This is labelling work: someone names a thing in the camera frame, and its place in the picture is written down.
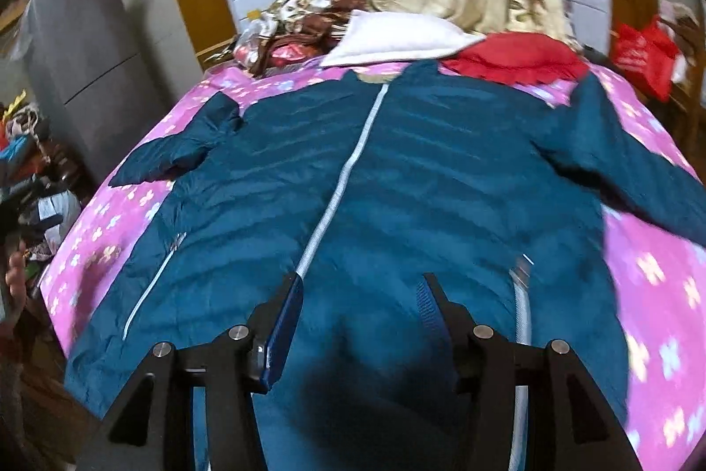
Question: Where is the dark teal puffer jacket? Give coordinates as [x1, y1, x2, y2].
[64, 61, 705, 470]

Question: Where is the person's left hand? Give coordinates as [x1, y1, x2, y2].
[5, 244, 27, 326]

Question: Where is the pink floral bed sheet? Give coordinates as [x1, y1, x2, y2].
[42, 63, 705, 470]

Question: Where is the clutter pile beside bed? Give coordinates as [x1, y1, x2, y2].
[1, 92, 81, 279]

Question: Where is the grey refrigerator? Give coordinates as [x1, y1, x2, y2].
[24, 0, 166, 184]

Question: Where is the red ruffled pillow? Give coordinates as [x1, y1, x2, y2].
[442, 32, 590, 86]

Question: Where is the red plastic bag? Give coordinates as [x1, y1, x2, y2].
[609, 15, 680, 103]

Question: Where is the brown patterned blanket pile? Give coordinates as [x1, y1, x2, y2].
[229, 0, 368, 76]

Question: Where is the white folded towel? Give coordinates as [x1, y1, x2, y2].
[321, 10, 486, 68]

